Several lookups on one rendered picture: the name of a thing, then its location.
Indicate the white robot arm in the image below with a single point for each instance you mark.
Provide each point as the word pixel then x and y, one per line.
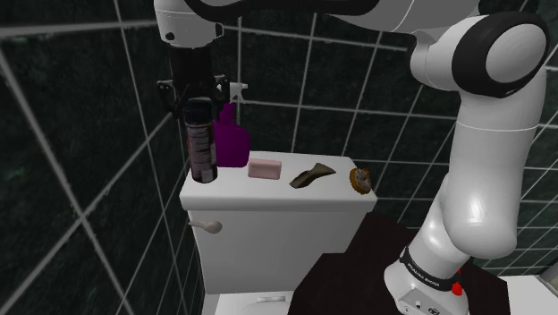
pixel 492 174

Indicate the dark spray can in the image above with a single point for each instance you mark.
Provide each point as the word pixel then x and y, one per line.
pixel 201 144

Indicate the purple spray bottle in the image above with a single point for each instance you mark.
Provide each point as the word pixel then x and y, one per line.
pixel 231 146

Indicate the brown round brush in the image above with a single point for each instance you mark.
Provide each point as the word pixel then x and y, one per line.
pixel 360 180

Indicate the white toilet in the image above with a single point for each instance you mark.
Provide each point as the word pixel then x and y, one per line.
pixel 270 235

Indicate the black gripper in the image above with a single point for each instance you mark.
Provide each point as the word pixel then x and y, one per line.
pixel 191 72

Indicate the pink soap bar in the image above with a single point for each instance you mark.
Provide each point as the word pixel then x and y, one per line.
pixel 264 169

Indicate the dark robot stand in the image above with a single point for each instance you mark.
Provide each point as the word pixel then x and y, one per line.
pixel 348 270

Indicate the olive brown scoop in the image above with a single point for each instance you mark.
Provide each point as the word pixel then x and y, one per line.
pixel 311 174

